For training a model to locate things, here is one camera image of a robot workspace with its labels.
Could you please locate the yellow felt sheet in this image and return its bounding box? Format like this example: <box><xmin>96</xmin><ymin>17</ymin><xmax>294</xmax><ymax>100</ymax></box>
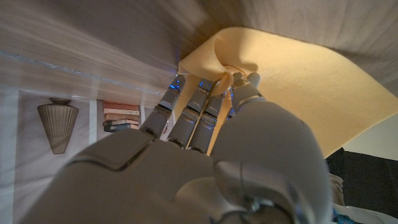
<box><xmin>174</xmin><ymin>26</ymin><xmax>398</xmax><ymax>159</ymax></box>

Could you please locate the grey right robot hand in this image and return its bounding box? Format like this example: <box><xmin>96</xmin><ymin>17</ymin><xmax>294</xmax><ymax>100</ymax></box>
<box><xmin>18</xmin><ymin>72</ymin><xmax>335</xmax><ymax>224</ymax></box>

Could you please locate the printed bookshelf backdrop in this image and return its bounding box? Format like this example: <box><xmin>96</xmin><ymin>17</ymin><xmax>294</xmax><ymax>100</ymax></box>
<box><xmin>0</xmin><ymin>86</ymin><xmax>175</xmax><ymax>224</ymax></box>

